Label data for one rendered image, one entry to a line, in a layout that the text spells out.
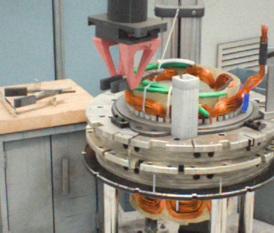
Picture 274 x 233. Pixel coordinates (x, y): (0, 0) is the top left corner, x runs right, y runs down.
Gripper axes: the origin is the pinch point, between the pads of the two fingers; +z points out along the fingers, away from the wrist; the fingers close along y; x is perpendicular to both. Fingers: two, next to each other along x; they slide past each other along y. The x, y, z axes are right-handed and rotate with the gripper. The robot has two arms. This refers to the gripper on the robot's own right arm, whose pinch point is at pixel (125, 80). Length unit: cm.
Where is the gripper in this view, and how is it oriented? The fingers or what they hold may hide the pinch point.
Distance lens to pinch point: 105.1
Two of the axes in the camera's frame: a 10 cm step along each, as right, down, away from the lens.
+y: 7.3, 2.5, -6.4
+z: -0.3, 9.4, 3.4
